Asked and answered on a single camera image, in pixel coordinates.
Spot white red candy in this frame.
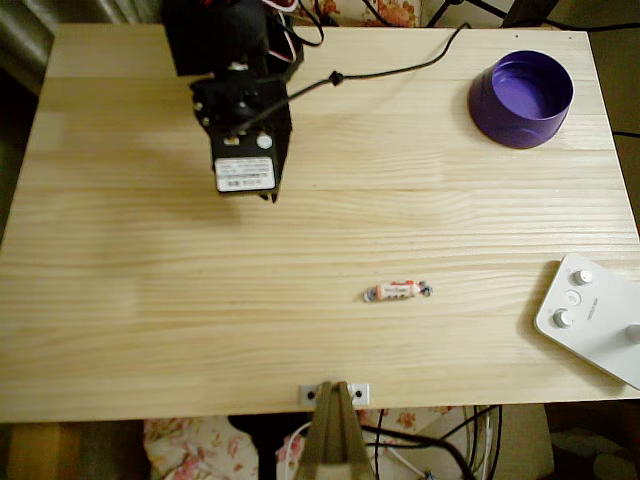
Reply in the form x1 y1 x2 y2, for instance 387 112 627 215
362 279 434 304

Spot purple plastic bowl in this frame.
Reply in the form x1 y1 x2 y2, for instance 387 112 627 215
467 48 576 150

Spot floral fabric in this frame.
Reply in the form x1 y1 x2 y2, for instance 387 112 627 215
143 405 451 480
314 0 422 27

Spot black stand legs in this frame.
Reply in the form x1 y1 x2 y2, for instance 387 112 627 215
427 0 507 29

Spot grey curtain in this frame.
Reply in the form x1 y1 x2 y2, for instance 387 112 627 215
0 0 166 96

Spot white lamp base with knobs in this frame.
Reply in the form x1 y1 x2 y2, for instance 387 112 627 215
533 253 640 391

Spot brown wooden table leg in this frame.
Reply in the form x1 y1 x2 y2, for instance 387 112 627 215
7 422 84 480

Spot black camera box white label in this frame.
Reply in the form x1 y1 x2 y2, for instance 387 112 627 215
208 124 280 197

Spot red white servo wires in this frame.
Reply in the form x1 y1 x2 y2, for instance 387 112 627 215
259 0 302 65

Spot looped black cable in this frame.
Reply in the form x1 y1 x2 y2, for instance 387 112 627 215
287 0 326 49

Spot long black camera cable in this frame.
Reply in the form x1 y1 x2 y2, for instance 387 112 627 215
229 22 472 137

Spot silver metal bracket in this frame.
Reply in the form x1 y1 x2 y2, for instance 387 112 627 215
298 383 371 405

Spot white cable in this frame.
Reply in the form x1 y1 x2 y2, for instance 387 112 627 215
276 419 314 480

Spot thick black cable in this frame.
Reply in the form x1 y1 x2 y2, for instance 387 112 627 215
359 423 479 480

